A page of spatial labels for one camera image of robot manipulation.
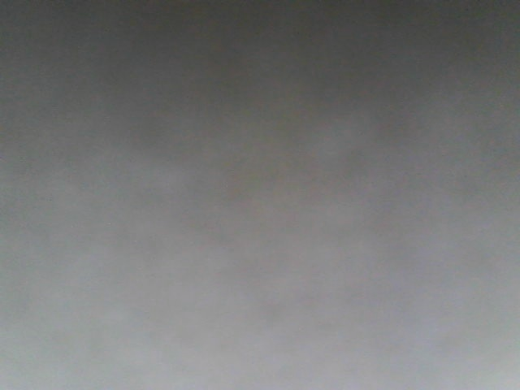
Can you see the brown cardboard box black print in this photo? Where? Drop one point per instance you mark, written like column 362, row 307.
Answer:
column 259, row 194

